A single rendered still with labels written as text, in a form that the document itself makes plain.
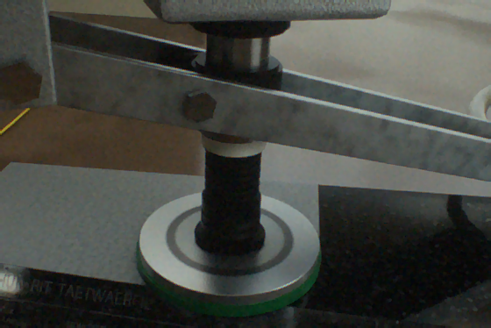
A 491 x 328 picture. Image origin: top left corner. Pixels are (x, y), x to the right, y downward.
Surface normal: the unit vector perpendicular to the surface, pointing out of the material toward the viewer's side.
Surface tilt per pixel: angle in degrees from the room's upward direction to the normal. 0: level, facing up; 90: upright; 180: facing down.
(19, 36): 90
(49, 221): 0
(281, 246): 0
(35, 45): 90
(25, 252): 0
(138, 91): 90
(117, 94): 90
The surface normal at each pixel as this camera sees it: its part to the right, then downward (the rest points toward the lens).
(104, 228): 0.05, -0.89
